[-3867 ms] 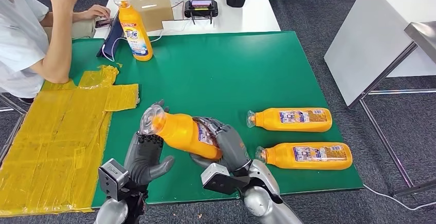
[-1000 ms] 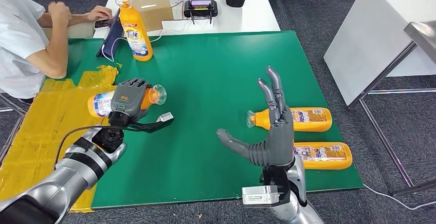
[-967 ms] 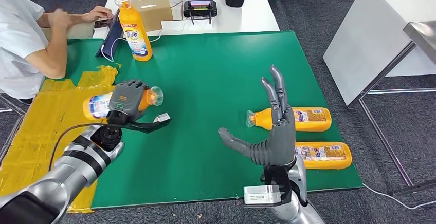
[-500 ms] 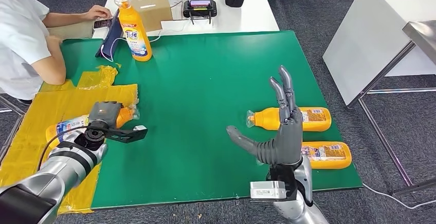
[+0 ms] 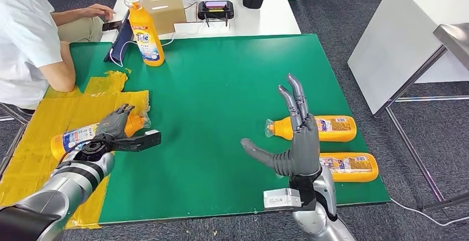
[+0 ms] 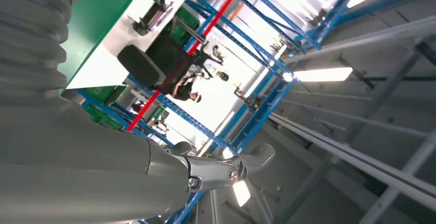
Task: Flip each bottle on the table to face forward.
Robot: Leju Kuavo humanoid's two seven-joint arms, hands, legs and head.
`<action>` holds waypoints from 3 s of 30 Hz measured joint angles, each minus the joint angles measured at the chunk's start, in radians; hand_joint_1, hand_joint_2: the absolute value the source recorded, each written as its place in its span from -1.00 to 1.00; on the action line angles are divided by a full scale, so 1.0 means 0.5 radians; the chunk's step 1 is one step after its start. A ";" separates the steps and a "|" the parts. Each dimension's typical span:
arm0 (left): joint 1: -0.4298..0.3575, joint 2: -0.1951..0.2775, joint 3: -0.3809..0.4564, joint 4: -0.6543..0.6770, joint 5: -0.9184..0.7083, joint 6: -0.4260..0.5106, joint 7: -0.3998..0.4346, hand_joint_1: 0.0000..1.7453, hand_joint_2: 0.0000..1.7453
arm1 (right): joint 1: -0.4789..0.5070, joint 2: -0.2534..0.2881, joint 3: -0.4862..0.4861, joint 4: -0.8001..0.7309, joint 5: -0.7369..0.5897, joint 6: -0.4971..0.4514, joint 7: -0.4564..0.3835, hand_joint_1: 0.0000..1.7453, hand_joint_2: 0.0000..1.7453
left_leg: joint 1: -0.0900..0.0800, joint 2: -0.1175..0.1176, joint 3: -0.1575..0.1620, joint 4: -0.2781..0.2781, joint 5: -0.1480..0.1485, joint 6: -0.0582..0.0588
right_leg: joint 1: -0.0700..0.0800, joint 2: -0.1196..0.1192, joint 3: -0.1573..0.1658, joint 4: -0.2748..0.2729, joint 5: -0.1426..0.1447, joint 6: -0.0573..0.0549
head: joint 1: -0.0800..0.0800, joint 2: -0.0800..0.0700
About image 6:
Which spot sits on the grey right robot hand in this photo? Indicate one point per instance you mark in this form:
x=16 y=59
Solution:
x=85 y=174

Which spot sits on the green plastic crate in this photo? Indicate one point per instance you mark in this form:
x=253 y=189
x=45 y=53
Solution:
x=102 y=117
x=185 y=28

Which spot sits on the white table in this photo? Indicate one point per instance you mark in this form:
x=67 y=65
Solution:
x=102 y=69

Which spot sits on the black hard case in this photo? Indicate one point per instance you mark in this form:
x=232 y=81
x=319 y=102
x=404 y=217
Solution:
x=143 y=66

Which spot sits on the person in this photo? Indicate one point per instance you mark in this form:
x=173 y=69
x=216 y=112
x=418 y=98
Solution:
x=184 y=91

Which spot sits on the green table board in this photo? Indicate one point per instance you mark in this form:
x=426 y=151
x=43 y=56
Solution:
x=92 y=11

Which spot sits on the black handheld controller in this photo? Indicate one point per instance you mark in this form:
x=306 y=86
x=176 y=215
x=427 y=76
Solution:
x=153 y=16

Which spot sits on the blue metal shelving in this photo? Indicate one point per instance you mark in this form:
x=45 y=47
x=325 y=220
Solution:
x=265 y=106

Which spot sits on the red metal beam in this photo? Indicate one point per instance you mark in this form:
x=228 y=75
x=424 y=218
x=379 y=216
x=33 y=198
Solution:
x=218 y=13

